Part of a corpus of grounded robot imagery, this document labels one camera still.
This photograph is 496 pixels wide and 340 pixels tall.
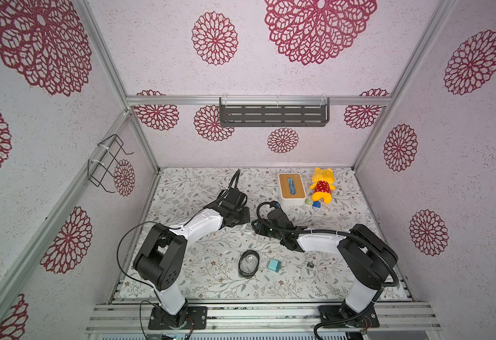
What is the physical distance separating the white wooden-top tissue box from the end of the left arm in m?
0.30

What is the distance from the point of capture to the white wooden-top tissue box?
1.05m

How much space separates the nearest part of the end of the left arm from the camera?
0.67 metres
